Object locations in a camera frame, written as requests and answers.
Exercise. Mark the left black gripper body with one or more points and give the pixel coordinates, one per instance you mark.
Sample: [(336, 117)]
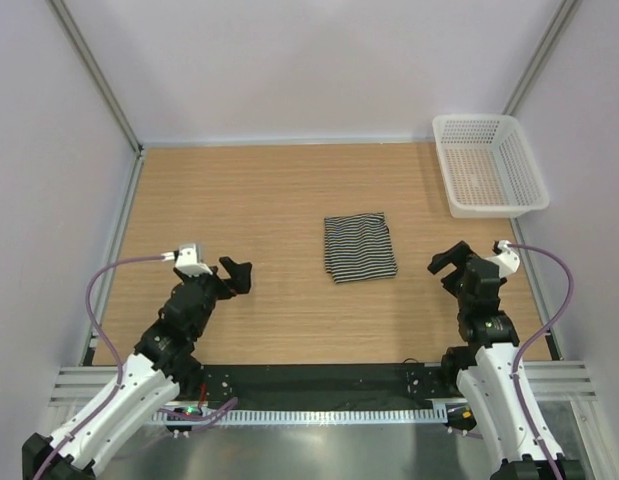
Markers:
[(209, 290)]

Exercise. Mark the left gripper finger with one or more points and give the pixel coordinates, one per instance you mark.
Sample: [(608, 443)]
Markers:
[(226, 287), (240, 271)]

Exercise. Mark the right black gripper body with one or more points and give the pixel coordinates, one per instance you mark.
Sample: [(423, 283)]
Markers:
[(463, 305)]

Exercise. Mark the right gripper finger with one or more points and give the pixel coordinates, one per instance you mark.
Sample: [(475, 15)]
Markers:
[(454, 281), (457, 256)]

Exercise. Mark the black white striped tank top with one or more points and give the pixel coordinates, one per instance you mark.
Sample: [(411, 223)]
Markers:
[(358, 248)]

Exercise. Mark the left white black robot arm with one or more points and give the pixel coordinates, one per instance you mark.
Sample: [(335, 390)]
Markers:
[(160, 369)]

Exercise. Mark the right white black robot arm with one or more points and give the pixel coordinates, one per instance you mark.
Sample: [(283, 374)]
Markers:
[(488, 370)]

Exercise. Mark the white plastic basket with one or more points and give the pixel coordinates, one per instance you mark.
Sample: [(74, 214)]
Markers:
[(487, 166)]

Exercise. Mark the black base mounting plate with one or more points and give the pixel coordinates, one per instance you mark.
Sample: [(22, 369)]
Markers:
[(274, 382)]

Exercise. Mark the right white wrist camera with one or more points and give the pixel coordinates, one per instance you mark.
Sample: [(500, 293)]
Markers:
[(505, 258)]

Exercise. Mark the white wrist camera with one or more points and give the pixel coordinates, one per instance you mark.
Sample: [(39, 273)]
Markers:
[(187, 260), (505, 258)]

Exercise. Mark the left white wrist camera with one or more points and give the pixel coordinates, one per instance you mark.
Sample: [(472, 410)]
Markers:
[(187, 260)]

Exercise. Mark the aluminium front rail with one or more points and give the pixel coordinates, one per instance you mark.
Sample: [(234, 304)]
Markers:
[(549, 380)]

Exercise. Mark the slotted white cable duct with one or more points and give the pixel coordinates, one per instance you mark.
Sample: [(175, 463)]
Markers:
[(243, 418)]

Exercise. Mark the right aluminium frame post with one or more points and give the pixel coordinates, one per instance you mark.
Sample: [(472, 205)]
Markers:
[(550, 39)]

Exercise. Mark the aluminium frame post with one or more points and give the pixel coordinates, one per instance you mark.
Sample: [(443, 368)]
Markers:
[(79, 44), (550, 39)]

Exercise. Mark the left aluminium frame post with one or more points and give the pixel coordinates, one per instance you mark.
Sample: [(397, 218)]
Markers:
[(79, 44)]

